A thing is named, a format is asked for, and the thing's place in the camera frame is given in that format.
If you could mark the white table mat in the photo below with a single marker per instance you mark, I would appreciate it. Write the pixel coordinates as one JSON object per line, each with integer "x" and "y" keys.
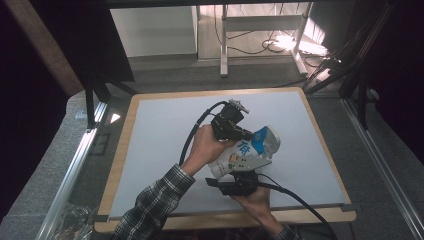
{"x": 160, "y": 133}

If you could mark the white desk frame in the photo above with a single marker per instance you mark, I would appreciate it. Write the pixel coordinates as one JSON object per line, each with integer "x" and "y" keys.
{"x": 224, "y": 43}

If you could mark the white and blue pouch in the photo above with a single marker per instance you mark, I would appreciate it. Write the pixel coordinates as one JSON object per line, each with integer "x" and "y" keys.
{"x": 233, "y": 156}

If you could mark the black metal stand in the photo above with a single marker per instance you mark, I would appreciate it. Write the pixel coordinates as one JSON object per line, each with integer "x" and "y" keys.
{"x": 90, "y": 106}

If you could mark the aluminium rail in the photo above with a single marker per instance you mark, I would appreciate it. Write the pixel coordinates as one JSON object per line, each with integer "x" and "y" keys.
{"x": 383, "y": 166}
{"x": 70, "y": 180}

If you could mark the white lidded container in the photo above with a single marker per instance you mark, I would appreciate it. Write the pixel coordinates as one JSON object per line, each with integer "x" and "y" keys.
{"x": 273, "y": 141}

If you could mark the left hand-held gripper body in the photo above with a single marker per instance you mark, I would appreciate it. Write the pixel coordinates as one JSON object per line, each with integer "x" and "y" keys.
{"x": 230, "y": 120}

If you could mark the white cabinet panel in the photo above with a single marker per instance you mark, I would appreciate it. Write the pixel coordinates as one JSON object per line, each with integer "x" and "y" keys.
{"x": 153, "y": 31}

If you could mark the person's left hand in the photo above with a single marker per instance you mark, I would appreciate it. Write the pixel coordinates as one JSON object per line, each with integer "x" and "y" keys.
{"x": 203, "y": 150}

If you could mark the black floor socket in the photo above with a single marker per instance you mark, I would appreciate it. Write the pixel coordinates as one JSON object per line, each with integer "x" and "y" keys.
{"x": 100, "y": 144}

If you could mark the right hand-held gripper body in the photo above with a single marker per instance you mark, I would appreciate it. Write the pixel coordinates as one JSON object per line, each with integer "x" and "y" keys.
{"x": 246, "y": 183}

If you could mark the clear plastic bag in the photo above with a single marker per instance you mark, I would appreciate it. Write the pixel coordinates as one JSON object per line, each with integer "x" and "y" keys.
{"x": 73, "y": 223}

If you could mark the brown wooden beam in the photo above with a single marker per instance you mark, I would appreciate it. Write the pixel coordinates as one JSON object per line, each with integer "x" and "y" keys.
{"x": 50, "y": 53}

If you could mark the black tripod stand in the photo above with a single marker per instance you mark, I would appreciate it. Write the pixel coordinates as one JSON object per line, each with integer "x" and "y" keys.
{"x": 361, "y": 100}

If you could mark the person's right hand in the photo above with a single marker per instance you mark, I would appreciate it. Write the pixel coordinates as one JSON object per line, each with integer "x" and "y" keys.
{"x": 256, "y": 205}

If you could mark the black tape strip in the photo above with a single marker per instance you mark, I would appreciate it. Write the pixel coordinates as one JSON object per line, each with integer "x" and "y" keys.
{"x": 348, "y": 208}
{"x": 101, "y": 218}

